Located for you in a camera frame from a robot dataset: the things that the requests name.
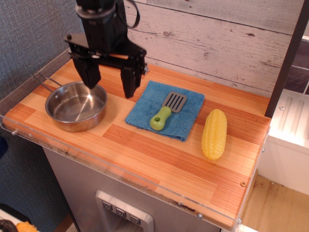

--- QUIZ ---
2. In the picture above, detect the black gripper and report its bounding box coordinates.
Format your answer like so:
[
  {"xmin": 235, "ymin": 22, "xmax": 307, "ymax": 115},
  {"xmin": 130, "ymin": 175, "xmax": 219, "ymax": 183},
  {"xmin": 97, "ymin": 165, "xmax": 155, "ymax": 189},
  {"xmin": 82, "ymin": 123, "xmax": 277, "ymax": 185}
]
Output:
[{"xmin": 65, "ymin": 12, "xmax": 148, "ymax": 98}]

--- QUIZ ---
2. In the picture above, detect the yellow plastic corn cob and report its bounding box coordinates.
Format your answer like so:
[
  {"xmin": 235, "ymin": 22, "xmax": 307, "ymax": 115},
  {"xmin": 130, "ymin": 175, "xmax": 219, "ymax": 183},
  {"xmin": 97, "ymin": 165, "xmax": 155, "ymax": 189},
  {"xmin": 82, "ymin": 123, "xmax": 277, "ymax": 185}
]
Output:
[{"xmin": 201, "ymin": 109, "xmax": 227, "ymax": 160}]

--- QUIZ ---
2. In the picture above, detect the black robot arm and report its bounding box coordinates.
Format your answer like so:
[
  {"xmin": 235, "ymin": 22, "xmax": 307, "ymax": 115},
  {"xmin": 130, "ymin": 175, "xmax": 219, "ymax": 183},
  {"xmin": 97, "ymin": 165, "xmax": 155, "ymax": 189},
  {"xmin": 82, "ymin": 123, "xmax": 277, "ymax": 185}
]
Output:
[{"xmin": 65, "ymin": 0, "xmax": 148, "ymax": 98}]

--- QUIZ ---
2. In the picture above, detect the small steel saucepan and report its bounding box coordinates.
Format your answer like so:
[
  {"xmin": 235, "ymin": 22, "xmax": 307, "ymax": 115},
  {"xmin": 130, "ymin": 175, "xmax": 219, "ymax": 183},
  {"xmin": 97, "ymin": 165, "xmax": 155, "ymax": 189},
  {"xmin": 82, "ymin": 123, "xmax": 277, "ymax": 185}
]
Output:
[{"xmin": 33, "ymin": 72, "xmax": 108, "ymax": 132}]

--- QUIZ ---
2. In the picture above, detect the clear acrylic edge guard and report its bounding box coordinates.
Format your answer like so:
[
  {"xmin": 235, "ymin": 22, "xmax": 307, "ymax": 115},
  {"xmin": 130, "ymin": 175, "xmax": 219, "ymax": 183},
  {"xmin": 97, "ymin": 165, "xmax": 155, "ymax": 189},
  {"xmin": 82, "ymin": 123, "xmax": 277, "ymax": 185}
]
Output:
[{"xmin": 3, "ymin": 113, "xmax": 270, "ymax": 232}]

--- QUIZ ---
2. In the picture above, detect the silver dispenser panel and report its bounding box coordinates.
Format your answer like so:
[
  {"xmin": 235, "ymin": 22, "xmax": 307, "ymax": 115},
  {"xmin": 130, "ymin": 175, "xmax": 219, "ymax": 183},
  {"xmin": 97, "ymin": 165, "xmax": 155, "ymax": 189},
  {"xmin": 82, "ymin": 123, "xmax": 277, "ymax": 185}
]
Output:
[{"xmin": 96, "ymin": 190, "xmax": 155, "ymax": 232}]

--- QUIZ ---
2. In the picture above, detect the grey toy fridge cabinet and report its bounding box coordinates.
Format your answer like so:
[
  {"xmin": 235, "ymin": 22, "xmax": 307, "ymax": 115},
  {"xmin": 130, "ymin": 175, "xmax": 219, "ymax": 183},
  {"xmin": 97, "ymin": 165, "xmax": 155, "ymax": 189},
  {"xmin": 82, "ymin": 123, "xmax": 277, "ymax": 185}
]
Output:
[{"xmin": 42, "ymin": 146, "xmax": 227, "ymax": 232}]

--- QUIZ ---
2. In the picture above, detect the orange object bottom left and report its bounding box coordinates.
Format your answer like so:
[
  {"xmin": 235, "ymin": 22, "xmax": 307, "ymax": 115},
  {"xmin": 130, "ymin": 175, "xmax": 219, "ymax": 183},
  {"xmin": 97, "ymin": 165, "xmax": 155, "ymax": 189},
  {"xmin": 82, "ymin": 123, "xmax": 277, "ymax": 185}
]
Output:
[{"xmin": 16, "ymin": 221, "xmax": 38, "ymax": 232}]

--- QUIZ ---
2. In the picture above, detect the white toy sink unit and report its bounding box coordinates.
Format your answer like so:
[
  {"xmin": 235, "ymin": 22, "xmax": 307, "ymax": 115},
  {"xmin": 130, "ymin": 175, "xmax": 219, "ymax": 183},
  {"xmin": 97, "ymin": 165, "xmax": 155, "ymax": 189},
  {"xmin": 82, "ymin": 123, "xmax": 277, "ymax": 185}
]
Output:
[{"xmin": 256, "ymin": 35, "xmax": 309, "ymax": 196}]

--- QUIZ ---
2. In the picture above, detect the grey spatula green handle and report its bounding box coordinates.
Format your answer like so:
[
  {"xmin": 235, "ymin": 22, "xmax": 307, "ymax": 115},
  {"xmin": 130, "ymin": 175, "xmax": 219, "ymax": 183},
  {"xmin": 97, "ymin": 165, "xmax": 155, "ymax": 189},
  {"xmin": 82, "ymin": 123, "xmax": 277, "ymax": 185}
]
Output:
[{"xmin": 150, "ymin": 91, "xmax": 187, "ymax": 131}]

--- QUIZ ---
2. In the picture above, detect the dark right frame post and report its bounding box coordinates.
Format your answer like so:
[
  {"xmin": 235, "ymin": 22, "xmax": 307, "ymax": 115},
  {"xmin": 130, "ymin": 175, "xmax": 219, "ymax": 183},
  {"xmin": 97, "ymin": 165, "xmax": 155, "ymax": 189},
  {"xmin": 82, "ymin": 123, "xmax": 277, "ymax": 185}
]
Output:
[{"xmin": 265, "ymin": 0, "xmax": 309, "ymax": 118}]

